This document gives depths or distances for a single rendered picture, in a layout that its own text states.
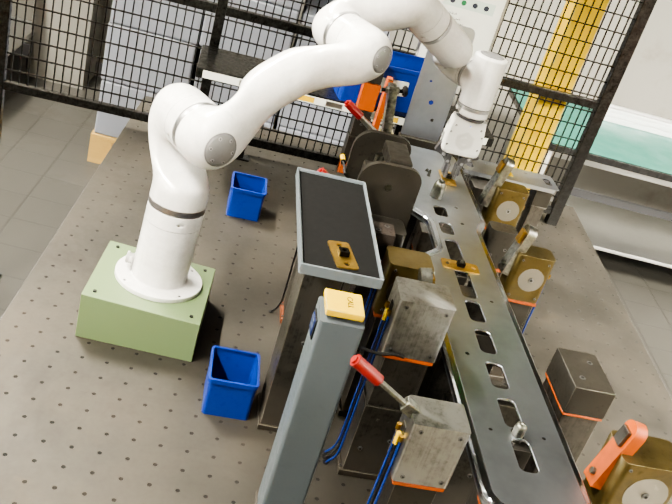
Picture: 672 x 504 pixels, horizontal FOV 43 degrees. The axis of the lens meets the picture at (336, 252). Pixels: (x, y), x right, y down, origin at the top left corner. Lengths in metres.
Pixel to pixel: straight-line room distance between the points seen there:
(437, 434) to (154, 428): 0.61
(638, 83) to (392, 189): 3.62
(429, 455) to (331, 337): 0.23
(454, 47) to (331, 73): 0.35
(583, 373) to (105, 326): 0.95
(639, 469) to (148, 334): 0.99
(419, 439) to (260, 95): 0.78
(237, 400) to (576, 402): 0.64
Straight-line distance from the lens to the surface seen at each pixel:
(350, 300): 1.31
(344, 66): 1.79
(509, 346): 1.68
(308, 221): 1.50
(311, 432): 1.42
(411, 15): 1.91
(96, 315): 1.84
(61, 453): 1.62
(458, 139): 2.23
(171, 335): 1.83
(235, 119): 1.69
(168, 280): 1.85
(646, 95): 5.33
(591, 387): 1.61
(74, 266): 2.10
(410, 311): 1.48
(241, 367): 1.79
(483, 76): 2.17
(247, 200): 2.41
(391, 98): 2.17
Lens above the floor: 1.84
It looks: 28 degrees down
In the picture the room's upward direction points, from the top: 17 degrees clockwise
